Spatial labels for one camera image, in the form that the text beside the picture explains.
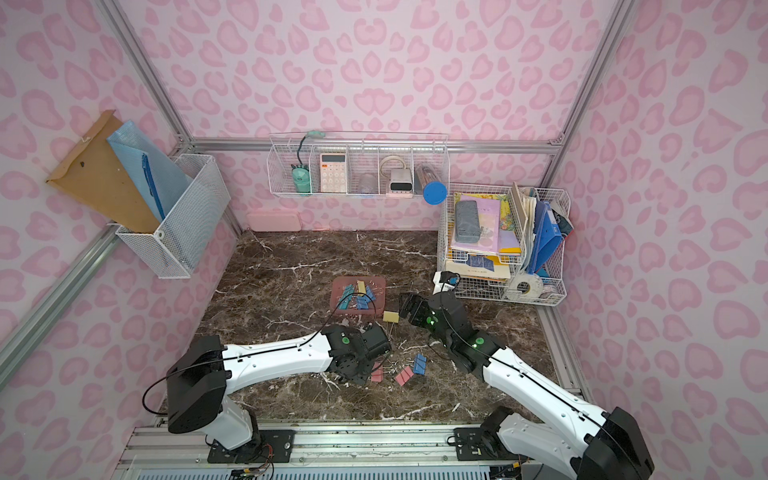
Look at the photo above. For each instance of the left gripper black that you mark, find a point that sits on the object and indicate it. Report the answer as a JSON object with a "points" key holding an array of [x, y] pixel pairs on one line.
{"points": [[377, 339]]}

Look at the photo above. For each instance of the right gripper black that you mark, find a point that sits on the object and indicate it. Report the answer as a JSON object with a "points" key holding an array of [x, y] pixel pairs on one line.
{"points": [[414, 306]]}

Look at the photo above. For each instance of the pink binder clip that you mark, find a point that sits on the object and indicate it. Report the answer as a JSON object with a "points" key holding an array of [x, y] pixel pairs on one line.
{"points": [[404, 376], [377, 375]]}

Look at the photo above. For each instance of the teal binder clip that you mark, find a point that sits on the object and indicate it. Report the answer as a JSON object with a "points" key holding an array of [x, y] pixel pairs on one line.
{"points": [[349, 290], [344, 303]]}

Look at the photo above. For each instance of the pink plastic storage box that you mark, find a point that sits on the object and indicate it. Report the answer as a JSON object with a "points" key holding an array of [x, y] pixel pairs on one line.
{"points": [[376, 308]]}

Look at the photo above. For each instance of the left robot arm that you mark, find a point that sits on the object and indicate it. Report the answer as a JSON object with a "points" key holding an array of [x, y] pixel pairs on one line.
{"points": [[200, 383]]}

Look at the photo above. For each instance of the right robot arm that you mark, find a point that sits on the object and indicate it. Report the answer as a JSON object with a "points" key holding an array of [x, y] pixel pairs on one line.
{"points": [[574, 437]]}

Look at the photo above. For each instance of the pink box lid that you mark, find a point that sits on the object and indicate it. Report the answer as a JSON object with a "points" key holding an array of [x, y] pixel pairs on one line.
{"points": [[274, 221]]}

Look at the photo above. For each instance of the cream book lower tray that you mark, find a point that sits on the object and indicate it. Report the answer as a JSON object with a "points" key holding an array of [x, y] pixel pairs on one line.
{"points": [[479, 267]]}

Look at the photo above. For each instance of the grey pencil case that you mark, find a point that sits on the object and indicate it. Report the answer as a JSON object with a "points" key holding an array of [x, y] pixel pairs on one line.
{"points": [[467, 228]]}

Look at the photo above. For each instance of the white tape roll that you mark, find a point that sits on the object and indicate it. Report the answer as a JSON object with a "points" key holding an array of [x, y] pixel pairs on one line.
{"points": [[524, 287]]}

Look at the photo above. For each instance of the stack of coloured papers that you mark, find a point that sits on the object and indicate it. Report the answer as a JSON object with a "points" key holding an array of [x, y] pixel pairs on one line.
{"points": [[498, 225]]}

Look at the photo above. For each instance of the tube with blue cap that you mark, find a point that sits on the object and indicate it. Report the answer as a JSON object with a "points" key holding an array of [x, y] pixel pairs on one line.
{"points": [[429, 186]]}

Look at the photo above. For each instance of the blue folder upright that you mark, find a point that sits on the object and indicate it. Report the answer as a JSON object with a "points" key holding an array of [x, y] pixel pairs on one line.
{"points": [[547, 236]]}

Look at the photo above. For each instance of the pink white small device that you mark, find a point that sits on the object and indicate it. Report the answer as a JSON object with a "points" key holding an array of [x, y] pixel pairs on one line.
{"points": [[397, 177]]}

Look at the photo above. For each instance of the clear glass jar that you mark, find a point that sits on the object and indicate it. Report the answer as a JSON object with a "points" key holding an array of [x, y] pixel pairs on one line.
{"points": [[368, 184]]}

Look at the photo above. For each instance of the white calculator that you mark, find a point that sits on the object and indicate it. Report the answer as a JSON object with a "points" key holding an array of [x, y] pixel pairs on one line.
{"points": [[333, 173]]}

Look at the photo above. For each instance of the green desk lamp gadget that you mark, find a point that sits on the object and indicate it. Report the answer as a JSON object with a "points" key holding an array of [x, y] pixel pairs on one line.
{"points": [[300, 171]]}

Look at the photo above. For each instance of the blue pen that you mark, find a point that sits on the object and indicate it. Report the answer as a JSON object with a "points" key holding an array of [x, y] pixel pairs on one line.
{"points": [[146, 168]]}

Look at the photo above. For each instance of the light blue folder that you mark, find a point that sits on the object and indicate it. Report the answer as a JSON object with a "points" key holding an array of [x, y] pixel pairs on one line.
{"points": [[159, 181]]}

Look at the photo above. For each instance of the brown paper envelope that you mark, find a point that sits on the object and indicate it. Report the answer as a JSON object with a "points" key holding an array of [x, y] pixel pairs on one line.
{"points": [[92, 174]]}

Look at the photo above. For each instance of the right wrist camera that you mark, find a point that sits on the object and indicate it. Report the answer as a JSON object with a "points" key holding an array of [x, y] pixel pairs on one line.
{"points": [[445, 281]]}

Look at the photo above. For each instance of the white wire desk organizer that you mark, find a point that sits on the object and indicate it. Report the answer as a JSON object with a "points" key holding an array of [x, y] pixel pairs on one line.
{"points": [[524, 200]]}

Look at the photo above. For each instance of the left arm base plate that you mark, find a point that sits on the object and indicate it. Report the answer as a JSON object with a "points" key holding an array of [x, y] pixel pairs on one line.
{"points": [[269, 446]]}

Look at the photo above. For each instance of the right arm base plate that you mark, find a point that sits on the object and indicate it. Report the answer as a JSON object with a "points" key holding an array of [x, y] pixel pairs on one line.
{"points": [[476, 444]]}

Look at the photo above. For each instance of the white wire wall shelf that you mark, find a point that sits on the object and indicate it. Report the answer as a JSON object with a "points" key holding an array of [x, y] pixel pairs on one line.
{"points": [[364, 151]]}

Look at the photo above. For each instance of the white mesh wall file basket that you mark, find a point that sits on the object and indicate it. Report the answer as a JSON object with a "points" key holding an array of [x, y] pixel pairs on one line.
{"points": [[175, 248]]}

